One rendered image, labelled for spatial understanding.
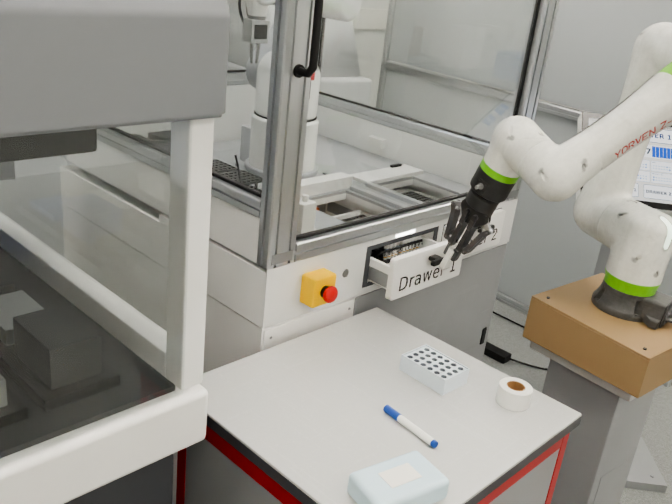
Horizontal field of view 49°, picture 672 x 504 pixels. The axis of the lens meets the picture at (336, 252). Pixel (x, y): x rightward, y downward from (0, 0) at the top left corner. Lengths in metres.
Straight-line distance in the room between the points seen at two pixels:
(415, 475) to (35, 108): 0.81
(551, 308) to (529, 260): 1.96
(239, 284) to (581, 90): 2.23
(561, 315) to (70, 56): 1.27
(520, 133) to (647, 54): 0.39
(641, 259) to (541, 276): 1.97
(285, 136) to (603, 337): 0.84
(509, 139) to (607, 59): 1.87
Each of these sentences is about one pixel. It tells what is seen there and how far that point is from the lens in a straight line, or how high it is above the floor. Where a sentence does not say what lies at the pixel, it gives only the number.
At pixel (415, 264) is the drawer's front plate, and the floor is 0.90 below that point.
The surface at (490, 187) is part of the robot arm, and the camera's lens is 1.69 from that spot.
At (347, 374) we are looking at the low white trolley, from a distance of 1.60.
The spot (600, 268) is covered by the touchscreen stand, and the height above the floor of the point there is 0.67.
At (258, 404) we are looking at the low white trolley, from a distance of 1.48.
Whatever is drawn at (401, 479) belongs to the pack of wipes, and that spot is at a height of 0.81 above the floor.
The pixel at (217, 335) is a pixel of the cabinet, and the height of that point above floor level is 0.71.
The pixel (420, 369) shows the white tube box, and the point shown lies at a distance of 1.60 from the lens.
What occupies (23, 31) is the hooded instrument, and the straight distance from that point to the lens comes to 0.91.
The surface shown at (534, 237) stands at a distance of 3.74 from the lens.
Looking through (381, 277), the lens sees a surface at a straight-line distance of 1.83.
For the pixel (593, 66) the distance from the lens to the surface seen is 3.51.
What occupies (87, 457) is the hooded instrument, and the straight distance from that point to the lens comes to 1.18.
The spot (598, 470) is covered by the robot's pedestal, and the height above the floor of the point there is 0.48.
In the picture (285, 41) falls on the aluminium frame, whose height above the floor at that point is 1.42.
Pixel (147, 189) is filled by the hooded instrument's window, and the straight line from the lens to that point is 1.04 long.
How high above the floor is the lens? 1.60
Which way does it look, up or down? 22 degrees down
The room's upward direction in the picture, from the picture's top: 7 degrees clockwise
